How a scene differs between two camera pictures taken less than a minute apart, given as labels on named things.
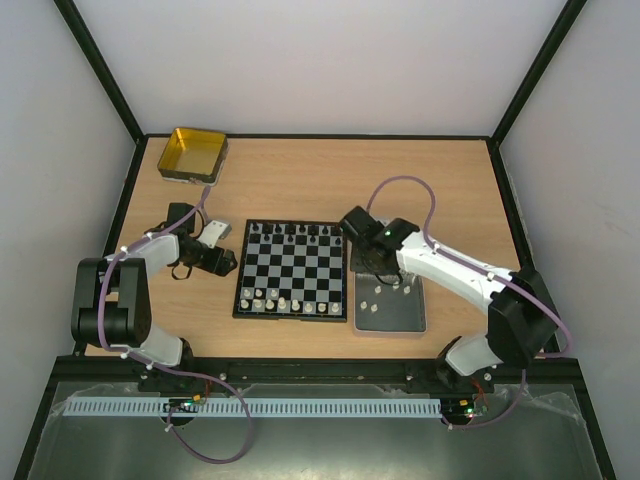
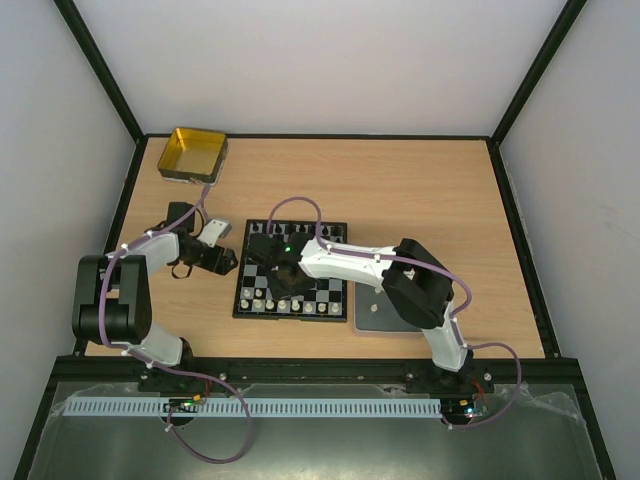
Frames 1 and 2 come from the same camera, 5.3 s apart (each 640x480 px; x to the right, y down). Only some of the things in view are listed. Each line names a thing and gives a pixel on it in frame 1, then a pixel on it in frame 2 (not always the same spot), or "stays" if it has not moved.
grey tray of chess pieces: [381, 307] stays
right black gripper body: [375, 259] to [267, 248]
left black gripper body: [205, 263] stays
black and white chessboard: [292, 270] stays
